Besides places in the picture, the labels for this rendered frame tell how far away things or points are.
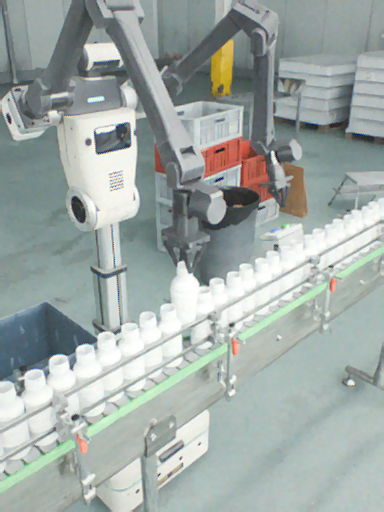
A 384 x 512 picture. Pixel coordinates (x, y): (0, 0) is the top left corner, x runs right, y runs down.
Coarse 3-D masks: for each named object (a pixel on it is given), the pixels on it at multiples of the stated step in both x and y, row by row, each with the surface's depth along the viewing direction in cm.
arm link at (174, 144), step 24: (96, 0) 104; (96, 24) 106; (120, 24) 106; (120, 48) 108; (144, 48) 107; (144, 72) 106; (144, 96) 108; (168, 96) 108; (168, 120) 107; (168, 144) 106; (192, 144) 109; (192, 168) 108
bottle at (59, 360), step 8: (56, 360) 105; (64, 360) 105; (56, 368) 102; (64, 368) 103; (48, 376) 105; (56, 376) 103; (64, 376) 104; (72, 376) 105; (48, 384) 104; (56, 384) 103; (64, 384) 104; (72, 384) 105; (56, 392) 104; (64, 392) 104; (72, 400) 106; (72, 408) 107; (80, 416) 111
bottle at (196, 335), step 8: (200, 288) 130; (208, 288) 130; (200, 296) 128; (208, 296) 128; (200, 304) 129; (208, 304) 129; (200, 312) 128; (208, 320) 130; (192, 328) 132; (200, 328) 131; (208, 328) 131; (192, 336) 133; (200, 336) 132; (192, 344) 134; (208, 344) 133
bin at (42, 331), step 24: (24, 312) 161; (48, 312) 167; (0, 336) 158; (24, 336) 164; (48, 336) 171; (72, 336) 159; (96, 336) 148; (0, 360) 161; (24, 360) 167; (48, 360) 173; (72, 360) 141
